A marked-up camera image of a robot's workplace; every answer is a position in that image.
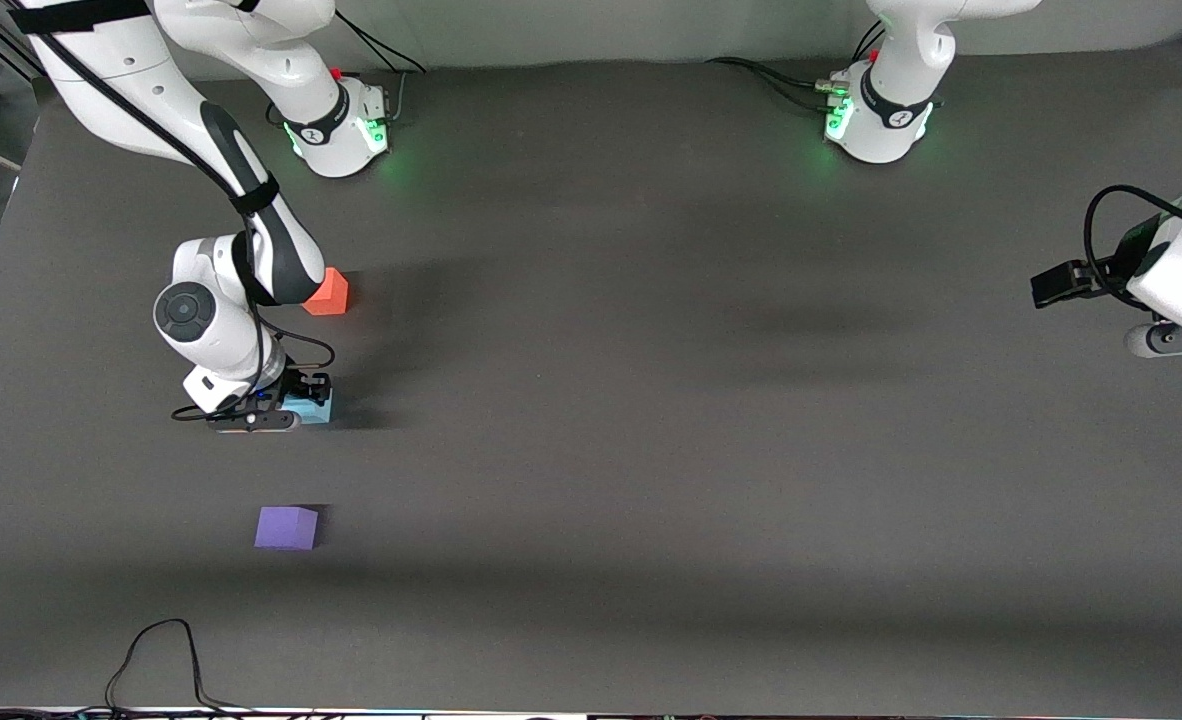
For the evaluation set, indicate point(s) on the orange foam block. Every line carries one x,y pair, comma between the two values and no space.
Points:
333,295

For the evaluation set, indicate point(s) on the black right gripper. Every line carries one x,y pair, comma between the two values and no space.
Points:
300,384

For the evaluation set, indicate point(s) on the purple foam block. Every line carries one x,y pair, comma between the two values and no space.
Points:
285,528

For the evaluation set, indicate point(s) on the light blue foam block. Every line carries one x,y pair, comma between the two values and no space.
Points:
313,410

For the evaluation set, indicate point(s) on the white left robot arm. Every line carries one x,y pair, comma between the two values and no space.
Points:
891,120

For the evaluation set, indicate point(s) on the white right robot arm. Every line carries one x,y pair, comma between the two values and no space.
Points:
201,320

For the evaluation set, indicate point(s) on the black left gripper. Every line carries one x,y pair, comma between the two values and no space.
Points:
1135,248

